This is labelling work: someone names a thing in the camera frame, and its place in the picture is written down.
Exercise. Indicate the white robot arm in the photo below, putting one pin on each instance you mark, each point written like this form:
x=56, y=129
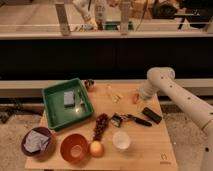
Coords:
x=199, y=111

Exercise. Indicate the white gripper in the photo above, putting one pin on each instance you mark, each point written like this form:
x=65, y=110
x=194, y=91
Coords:
x=146, y=90

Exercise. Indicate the orange bowl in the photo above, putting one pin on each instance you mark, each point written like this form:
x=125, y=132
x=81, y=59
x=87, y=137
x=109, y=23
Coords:
x=74, y=148

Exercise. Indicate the green plastic tray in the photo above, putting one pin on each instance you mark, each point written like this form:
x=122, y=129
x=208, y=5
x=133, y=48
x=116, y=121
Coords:
x=60, y=116

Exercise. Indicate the crumpled grey cloth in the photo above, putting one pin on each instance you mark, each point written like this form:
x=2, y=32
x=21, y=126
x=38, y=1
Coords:
x=36, y=141

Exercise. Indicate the small orange pepper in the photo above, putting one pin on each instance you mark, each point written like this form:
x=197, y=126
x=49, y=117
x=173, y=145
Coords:
x=135, y=98

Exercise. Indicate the small dark round object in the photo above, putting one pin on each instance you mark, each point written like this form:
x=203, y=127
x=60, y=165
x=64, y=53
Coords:
x=89, y=84

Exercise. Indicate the small black metal clip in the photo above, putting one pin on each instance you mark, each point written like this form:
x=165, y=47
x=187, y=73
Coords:
x=116, y=120

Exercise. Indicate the wooden board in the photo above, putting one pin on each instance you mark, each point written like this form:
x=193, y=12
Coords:
x=150, y=149

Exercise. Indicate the white paper cup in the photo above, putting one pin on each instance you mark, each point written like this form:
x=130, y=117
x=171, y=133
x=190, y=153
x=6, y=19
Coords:
x=121, y=140

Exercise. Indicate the grey sponge block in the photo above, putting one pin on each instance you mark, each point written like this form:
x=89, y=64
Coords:
x=69, y=98

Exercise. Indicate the black rectangular box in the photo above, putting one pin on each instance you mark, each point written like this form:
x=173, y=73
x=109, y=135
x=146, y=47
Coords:
x=152, y=115

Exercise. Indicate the black handled tool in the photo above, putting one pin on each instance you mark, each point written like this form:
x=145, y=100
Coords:
x=139, y=120

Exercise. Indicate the dark red grape bunch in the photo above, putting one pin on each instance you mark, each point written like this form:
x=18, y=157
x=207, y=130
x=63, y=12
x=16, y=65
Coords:
x=101, y=124

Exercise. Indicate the dark brown bowl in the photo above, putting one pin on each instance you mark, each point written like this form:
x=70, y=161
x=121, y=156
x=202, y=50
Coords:
x=50, y=147

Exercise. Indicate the pale yellow plastic piece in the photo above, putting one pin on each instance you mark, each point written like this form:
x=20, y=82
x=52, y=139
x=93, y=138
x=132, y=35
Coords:
x=113, y=94

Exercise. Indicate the yellow orange fruit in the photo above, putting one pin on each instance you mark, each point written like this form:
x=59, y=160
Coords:
x=96, y=149

